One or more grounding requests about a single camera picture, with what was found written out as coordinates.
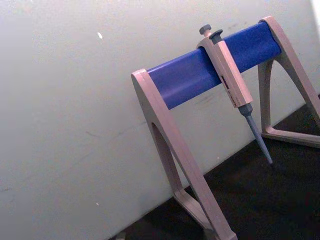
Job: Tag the pipette stand with blue bar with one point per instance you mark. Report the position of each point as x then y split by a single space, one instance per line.
183 80

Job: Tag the white pipette with grey tip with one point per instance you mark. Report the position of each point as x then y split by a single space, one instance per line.
231 75

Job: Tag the black table cloth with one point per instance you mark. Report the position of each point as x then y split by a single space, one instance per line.
262 195

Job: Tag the plain pale wall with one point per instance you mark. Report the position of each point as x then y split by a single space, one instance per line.
67 112

